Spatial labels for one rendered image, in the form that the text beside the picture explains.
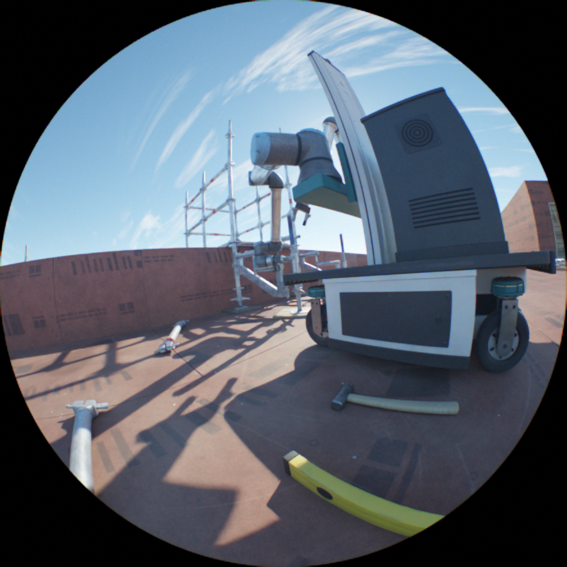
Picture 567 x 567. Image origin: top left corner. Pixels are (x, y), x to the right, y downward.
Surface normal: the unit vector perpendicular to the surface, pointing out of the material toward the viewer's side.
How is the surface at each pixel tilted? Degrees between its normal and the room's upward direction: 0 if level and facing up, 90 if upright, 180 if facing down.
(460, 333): 90
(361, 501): 0
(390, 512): 0
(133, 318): 90
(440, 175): 90
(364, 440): 0
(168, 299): 90
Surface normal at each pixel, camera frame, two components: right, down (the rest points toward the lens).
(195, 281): 0.74, -0.05
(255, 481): -0.11, -0.99
